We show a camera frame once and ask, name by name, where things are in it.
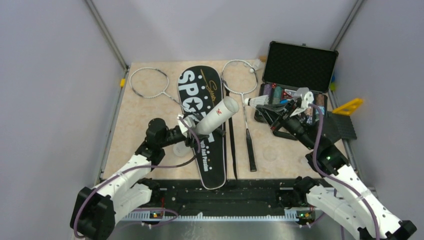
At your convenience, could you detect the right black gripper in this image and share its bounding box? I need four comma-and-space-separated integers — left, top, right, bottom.
255, 99, 317, 150

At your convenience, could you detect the shuttlecock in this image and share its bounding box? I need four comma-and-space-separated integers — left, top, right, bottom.
243, 95, 269, 108
249, 59, 265, 73

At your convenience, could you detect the white shuttlecock tube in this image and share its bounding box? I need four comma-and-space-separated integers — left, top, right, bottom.
194, 96, 240, 135

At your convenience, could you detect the black racket bag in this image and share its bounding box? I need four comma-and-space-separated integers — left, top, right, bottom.
177, 65, 227, 190

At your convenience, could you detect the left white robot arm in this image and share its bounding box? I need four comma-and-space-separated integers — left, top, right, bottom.
69, 111, 223, 240

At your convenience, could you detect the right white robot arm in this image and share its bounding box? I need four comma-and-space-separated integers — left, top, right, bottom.
255, 97, 417, 240

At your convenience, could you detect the right white badminton racket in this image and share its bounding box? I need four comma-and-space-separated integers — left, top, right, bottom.
220, 59, 259, 172

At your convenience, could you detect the white badminton racket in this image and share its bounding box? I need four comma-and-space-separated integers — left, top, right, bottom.
128, 67, 202, 120
220, 59, 259, 172

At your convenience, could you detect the left white badminton racket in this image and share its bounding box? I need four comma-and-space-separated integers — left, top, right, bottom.
128, 67, 202, 120

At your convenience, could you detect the translucent tube cap left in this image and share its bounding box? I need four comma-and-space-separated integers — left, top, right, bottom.
173, 142, 191, 157

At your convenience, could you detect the black poker chip case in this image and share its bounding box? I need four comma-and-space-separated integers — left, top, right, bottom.
258, 41, 339, 117

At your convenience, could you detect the black perforated plate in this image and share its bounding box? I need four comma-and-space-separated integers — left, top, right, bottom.
328, 112, 357, 140

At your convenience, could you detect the yellow block at corner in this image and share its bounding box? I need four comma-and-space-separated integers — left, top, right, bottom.
329, 82, 337, 92

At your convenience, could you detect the yellow plastic triangle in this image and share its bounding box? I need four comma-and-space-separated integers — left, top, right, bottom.
332, 98, 364, 116

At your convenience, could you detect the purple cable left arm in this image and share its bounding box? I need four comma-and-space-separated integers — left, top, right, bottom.
72, 116, 202, 239

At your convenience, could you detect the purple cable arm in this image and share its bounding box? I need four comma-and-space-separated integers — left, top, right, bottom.
308, 103, 382, 240
72, 116, 202, 239

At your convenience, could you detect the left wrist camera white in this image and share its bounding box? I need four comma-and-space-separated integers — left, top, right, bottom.
176, 114, 196, 137

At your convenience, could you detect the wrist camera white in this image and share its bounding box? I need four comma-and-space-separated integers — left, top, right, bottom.
176, 114, 196, 137
290, 87, 315, 117

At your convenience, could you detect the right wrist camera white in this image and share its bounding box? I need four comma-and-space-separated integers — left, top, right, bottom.
290, 87, 315, 117

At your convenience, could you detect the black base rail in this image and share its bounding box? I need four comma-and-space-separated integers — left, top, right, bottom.
122, 179, 324, 227

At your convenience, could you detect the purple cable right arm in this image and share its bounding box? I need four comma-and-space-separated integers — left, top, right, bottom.
308, 103, 382, 240

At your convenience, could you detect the yellow clip on rail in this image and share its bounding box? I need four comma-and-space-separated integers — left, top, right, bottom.
119, 78, 126, 88

